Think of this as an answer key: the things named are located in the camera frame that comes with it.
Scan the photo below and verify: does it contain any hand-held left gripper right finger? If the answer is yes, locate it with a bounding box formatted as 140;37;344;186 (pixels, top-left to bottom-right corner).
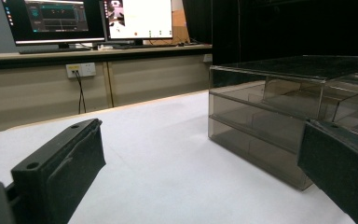
297;119;358;224

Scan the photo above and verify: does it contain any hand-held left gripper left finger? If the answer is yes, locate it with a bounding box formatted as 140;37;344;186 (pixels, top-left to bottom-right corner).
10;118;107;224

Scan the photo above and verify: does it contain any smoked clear acrylic drawer box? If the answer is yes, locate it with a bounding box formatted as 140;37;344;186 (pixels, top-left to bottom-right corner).
207;54;358;191

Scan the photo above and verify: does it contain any long wooden desk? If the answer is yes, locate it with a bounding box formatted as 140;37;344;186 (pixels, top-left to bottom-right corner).
0;43;213;150

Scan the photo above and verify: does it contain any white table cover sheet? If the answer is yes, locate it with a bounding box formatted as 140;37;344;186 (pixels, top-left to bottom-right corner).
0;90;357;224

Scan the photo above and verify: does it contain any black keyboard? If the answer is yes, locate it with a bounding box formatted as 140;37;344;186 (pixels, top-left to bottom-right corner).
19;46;91;55

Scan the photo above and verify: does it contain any black curtain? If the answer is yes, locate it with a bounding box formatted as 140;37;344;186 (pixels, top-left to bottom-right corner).
182;0;358;66

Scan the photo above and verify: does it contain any dark-screen computer monitor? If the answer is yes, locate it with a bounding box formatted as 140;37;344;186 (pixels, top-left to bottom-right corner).
1;0;106;50

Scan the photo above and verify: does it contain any white-screen computer monitor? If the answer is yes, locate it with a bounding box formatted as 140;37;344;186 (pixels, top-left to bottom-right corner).
102;0;174;47

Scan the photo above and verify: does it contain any black power cable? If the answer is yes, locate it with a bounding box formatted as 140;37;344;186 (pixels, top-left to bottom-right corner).
74;70;87;115

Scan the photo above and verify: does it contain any white wall power socket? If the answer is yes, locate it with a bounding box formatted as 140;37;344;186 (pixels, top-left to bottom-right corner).
65;62;97;79

